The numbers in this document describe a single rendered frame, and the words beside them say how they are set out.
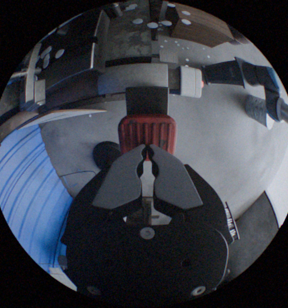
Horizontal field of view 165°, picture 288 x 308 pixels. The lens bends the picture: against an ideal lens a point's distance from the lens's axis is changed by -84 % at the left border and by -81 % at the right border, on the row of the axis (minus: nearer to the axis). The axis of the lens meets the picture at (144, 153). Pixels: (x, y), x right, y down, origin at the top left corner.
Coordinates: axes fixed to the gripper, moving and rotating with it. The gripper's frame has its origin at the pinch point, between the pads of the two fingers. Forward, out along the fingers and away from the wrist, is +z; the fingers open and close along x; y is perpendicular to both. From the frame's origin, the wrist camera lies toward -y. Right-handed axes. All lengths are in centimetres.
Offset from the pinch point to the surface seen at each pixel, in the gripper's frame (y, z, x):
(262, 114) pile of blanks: -11, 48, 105
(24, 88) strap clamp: -12.8, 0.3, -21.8
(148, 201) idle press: 119, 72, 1
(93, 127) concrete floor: 21, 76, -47
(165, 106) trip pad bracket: -3.6, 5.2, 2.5
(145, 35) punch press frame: -19.6, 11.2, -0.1
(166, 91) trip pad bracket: -5.9, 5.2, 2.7
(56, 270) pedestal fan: 39, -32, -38
